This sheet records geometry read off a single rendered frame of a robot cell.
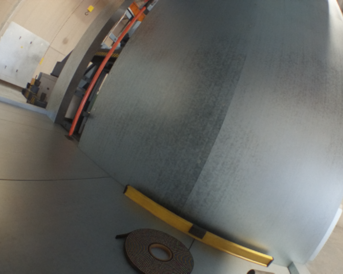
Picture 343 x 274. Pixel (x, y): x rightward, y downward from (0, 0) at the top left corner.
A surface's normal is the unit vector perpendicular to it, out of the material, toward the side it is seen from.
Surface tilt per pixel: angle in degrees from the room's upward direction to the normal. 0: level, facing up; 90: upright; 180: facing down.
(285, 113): 90
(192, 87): 90
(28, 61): 90
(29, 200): 0
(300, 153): 90
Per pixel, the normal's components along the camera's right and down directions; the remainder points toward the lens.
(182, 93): -0.35, -0.15
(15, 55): 0.84, 0.38
